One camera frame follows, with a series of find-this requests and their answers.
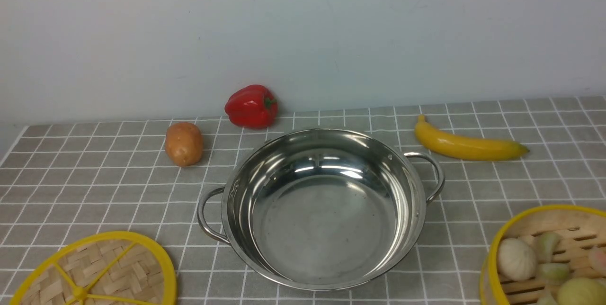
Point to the yellow woven steamer lid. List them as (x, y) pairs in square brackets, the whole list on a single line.
[(111, 268)]

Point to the yellow bamboo steamer basket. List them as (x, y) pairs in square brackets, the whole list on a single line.
[(569, 242)]

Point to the stainless steel pot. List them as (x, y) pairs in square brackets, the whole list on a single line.
[(323, 209)]

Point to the red bell pepper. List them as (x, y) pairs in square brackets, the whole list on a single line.
[(252, 107)]

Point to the brown potato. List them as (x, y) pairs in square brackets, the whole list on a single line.
[(184, 144)]

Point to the yellow banana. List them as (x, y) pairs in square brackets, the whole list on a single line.
[(466, 148)]

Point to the grey checked tablecloth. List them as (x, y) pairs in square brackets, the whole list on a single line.
[(63, 182)]

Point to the white round bun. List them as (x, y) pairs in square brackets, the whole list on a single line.
[(516, 260)]

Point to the yellow round bun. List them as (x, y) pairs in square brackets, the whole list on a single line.
[(581, 291)]

